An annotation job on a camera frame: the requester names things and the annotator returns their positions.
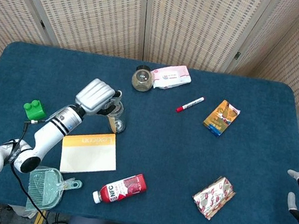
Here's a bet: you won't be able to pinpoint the red white marker pen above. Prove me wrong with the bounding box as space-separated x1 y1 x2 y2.
175 92 205 117

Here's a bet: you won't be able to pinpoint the orange blue carton box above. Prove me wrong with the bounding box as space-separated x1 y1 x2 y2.
200 96 243 141

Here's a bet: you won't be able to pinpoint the green toy block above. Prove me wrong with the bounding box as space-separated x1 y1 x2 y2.
21 98 50 123

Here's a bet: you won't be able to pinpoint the yellow white book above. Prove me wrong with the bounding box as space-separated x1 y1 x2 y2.
57 125 123 182

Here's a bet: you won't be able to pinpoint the green packaged dustpan brush set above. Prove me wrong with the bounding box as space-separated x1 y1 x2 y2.
23 163 85 221

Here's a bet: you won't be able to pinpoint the red NFC juice bottle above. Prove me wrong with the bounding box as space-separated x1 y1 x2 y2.
91 166 150 212

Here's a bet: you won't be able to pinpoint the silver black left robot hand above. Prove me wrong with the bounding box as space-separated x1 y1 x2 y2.
73 75 125 120

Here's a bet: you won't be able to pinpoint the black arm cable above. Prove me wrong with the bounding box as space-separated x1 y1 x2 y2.
0 114 70 224

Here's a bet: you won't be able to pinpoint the gold red snack packet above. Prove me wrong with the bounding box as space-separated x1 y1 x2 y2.
188 171 239 224

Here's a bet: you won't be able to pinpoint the blue table cloth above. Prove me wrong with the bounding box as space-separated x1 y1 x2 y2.
0 35 299 224

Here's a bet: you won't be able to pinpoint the clear drinking glass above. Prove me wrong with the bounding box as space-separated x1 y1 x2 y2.
100 98 130 136

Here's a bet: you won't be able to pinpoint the pink white tissue pack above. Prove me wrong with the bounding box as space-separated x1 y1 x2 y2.
148 60 194 96

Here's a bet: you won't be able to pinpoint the round glass jar black lid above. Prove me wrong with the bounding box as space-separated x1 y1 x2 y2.
129 63 157 94

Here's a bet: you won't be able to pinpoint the black floor cables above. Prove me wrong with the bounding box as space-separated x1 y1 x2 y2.
44 211 71 224

